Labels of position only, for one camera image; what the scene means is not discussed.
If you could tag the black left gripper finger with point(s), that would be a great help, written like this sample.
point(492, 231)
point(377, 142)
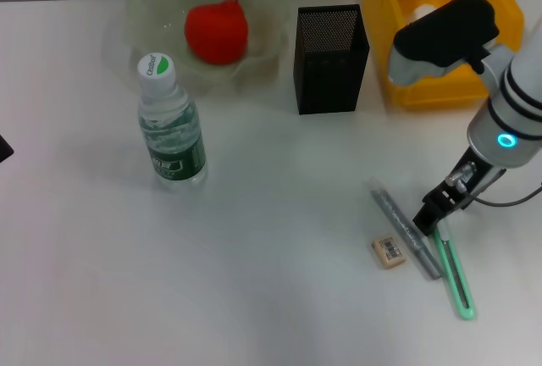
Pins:
point(5, 149)

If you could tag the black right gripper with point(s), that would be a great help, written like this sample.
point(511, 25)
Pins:
point(466, 184)

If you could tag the grey pen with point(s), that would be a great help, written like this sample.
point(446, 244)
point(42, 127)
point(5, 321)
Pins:
point(402, 226)

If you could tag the beige eraser with barcode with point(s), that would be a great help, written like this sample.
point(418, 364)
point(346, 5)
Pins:
point(388, 251)

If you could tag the green utility knife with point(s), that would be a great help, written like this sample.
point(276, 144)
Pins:
point(455, 273)

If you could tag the clear green-label water bottle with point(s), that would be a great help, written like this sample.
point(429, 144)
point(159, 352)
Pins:
point(171, 137)

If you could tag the white paper ball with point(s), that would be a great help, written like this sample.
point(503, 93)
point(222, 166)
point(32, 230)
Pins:
point(423, 10)

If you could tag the black mesh pen holder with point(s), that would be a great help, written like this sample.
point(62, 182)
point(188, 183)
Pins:
point(328, 78)

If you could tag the pale green glass fruit bowl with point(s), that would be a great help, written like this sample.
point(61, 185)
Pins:
point(262, 23)

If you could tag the yellow plastic storage bin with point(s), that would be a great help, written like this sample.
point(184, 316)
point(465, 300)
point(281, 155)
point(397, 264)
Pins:
point(440, 90)

